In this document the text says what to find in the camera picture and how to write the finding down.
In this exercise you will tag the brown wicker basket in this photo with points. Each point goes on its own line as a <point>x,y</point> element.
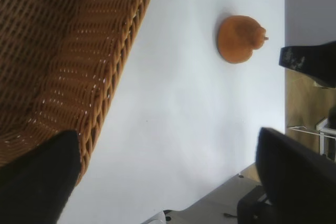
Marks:
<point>52,51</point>

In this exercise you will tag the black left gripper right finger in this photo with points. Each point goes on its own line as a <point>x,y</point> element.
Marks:
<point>302,182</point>

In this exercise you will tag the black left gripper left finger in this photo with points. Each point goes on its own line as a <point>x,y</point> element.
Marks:
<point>34,182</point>

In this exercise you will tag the white metal frame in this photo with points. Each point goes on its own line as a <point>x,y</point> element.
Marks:
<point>325,129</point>

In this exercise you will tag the finger of the speckled black right gripper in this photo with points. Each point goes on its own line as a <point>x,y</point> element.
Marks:
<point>312,61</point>

